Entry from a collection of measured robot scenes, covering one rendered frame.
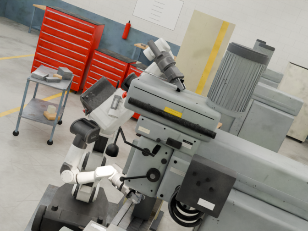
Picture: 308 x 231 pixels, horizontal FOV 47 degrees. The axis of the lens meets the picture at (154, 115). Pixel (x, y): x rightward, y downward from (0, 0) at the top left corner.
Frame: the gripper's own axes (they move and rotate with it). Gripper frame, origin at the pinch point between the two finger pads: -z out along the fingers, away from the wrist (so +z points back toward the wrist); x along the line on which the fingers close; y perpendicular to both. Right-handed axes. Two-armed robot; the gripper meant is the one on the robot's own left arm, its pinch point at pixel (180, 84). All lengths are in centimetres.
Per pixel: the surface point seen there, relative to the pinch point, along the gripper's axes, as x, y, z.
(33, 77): -158, -228, 173
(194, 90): -164, -57, 28
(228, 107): 1.7, 14.2, -23.9
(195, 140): 6.7, -7.3, -28.4
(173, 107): 11.8, -4.5, -9.6
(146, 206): -31, -81, -43
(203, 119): 7.5, 2.9, -22.4
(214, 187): 26, -3, -50
